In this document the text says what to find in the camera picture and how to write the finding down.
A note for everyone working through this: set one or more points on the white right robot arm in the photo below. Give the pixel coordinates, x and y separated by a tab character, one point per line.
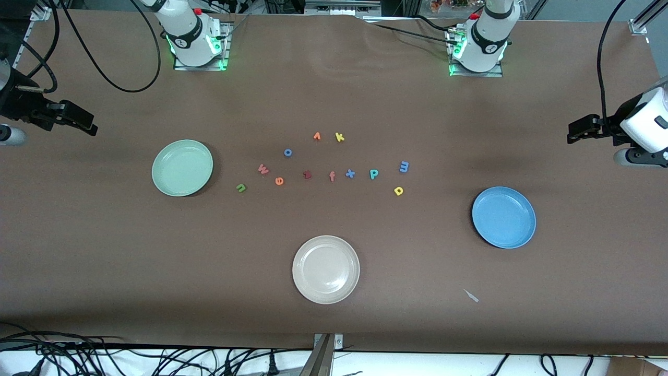
188	36

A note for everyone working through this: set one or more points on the grey metal bracket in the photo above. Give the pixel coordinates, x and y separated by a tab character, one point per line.
321	360

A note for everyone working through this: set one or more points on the blue foam letter m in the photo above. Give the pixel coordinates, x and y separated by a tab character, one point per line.
404	166

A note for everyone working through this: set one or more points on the aluminium frame corner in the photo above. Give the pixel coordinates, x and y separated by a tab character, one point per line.
644	21
42	11

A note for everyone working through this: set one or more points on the light green plate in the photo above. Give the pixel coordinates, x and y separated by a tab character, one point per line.
182	168

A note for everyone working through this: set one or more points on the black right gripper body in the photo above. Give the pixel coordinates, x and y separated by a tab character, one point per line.
21	104

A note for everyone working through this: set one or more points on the beige plate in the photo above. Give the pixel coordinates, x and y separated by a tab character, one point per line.
326	269

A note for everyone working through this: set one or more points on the small white tape scrap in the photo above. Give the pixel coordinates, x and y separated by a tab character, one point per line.
471	296

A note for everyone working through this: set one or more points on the blue plate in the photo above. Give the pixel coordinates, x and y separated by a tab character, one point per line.
503	218

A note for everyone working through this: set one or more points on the grey metal box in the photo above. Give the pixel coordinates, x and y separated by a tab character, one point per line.
342	6

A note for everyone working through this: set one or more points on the cardboard box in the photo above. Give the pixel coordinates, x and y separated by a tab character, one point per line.
636	368

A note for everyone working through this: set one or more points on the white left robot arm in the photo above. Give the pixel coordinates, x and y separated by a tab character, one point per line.
488	36

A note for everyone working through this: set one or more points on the pink foam letter w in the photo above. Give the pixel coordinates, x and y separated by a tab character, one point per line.
263	169

